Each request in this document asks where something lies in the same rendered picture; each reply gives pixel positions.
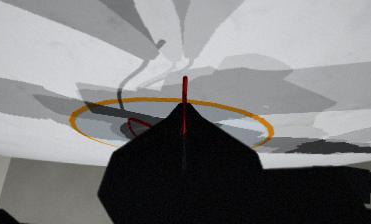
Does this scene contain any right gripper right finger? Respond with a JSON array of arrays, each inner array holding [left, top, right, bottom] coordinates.
[[185, 103, 263, 170]]

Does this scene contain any red wire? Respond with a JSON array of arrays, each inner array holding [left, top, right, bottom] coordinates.
[[128, 76, 188, 140]]

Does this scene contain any orange painted ring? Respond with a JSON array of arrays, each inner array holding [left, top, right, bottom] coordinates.
[[69, 97, 275, 148]]

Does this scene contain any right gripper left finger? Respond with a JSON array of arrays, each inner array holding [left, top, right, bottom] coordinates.
[[105, 103, 184, 172]]

